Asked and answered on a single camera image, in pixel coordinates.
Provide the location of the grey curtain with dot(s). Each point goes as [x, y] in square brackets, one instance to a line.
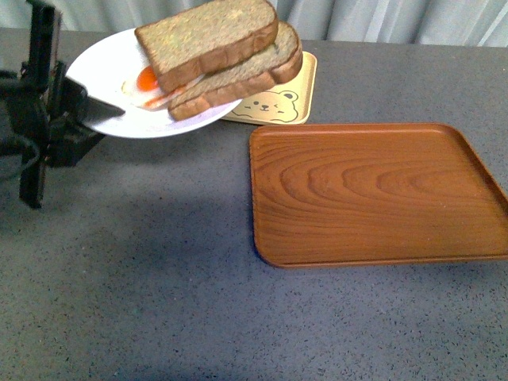
[461, 23]

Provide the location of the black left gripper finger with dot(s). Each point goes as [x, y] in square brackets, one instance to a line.
[95, 107]

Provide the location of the white round plate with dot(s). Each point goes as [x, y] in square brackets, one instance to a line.
[105, 66]

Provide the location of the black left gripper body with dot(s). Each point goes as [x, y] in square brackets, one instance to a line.
[45, 110]

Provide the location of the bread slice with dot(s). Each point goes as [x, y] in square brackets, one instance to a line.
[277, 64]
[207, 38]

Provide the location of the fried egg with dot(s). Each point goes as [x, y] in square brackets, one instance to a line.
[143, 91]

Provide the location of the brown wooden tray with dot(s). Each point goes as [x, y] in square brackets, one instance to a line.
[335, 195]

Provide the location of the yellow bear tray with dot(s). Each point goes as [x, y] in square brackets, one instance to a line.
[285, 104]

